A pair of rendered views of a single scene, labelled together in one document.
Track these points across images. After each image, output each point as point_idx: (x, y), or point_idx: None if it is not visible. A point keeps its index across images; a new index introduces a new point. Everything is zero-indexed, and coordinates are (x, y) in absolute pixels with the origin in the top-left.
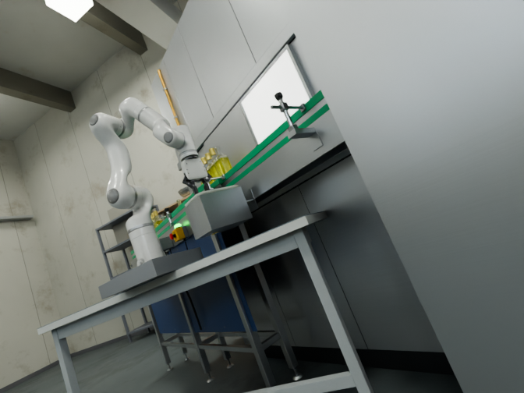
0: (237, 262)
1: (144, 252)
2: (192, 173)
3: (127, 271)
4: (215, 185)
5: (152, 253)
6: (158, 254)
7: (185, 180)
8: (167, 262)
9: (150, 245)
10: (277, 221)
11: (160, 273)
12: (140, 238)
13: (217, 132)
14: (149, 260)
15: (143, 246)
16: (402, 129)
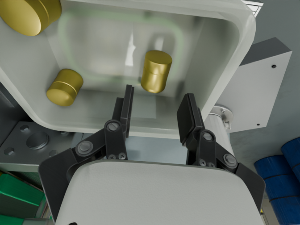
0: None
1: (225, 132)
2: (218, 217)
3: (277, 93)
4: (2, 222)
5: (216, 124)
6: (206, 121)
7: (246, 185)
8: (247, 56)
9: (218, 136)
10: None
11: (267, 40)
12: (231, 153)
13: None
14: (290, 55)
15: (227, 141)
16: None
